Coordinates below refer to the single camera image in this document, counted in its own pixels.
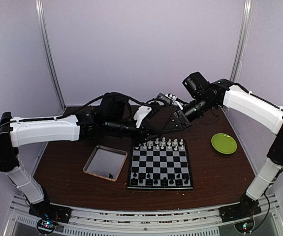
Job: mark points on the black and grey chessboard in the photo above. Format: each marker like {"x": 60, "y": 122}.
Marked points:
{"x": 160, "y": 164}

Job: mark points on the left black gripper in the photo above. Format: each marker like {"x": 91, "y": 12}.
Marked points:
{"x": 145, "y": 131}

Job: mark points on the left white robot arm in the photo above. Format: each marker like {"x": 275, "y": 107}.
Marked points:
{"x": 59, "y": 170}

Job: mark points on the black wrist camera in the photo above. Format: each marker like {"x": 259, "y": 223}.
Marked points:
{"x": 113, "y": 105}
{"x": 195, "y": 84}

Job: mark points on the right aluminium frame post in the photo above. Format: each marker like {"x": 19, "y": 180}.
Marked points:
{"x": 240, "y": 38}

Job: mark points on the aluminium front rail frame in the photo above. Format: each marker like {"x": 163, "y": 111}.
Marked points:
{"x": 203, "y": 221}

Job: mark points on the wooden tray with mirror base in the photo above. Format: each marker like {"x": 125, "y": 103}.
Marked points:
{"x": 104, "y": 161}

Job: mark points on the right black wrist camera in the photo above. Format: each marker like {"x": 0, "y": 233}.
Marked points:
{"x": 195, "y": 84}

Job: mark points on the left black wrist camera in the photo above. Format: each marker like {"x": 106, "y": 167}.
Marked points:
{"x": 113, "y": 105}

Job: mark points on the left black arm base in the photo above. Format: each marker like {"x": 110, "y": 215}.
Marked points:
{"x": 50, "y": 221}

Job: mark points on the green plate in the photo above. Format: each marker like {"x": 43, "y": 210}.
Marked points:
{"x": 224, "y": 143}

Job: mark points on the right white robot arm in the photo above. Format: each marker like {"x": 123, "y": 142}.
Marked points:
{"x": 258, "y": 111}

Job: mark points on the white king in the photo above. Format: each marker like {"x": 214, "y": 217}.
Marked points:
{"x": 163, "y": 141}

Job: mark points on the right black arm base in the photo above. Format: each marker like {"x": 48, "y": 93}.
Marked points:
{"x": 241, "y": 215}

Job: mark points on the black king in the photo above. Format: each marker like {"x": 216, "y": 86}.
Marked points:
{"x": 164, "y": 182}

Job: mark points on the left aluminium frame post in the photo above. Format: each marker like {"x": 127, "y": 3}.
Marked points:
{"x": 48, "y": 54}

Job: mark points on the aluminium frame post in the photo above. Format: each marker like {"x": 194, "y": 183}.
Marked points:
{"x": 48, "y": 54}
{"x": 240, "y": 38}

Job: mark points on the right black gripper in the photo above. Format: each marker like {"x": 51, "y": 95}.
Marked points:
{"x": 183, "y": 120}

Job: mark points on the white knight right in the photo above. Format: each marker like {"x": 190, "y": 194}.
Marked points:
{"x": 174, "y": 141}

